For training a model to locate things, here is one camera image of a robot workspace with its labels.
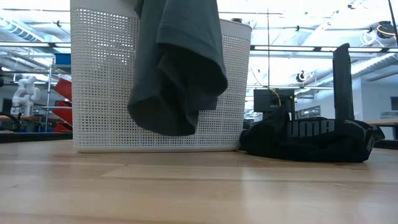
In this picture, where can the wooden background table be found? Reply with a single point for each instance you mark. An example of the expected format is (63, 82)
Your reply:
(382, 122)

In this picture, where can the thin black pole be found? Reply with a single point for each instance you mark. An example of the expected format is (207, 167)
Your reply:
(393, 18)

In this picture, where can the white plastic bin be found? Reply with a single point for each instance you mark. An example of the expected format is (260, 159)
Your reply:
(102, 93)

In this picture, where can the small black ceiling reel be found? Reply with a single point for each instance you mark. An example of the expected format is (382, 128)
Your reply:
(301, 76)

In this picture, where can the black metal table frame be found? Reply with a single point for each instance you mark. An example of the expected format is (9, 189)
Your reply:
(31, 137)

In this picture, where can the thin vertical rod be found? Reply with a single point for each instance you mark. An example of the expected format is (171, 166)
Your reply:
(268, 46)

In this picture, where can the black box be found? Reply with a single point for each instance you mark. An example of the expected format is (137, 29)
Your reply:
(267, 99)

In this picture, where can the dark grey garment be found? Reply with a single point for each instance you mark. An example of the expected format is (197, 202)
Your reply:
(180, 77)

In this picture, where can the silver metal shelf frame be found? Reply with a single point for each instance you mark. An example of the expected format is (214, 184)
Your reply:
(48, 93)

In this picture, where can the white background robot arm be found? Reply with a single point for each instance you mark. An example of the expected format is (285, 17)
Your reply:
(25, 93)

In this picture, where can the black garment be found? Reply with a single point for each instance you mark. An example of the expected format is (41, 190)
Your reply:
(311, 146)

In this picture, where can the grey horizontal rail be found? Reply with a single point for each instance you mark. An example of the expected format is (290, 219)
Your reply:
(323, 48)

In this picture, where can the red shelf bins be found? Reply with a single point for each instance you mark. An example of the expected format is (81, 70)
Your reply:
(63, 88)

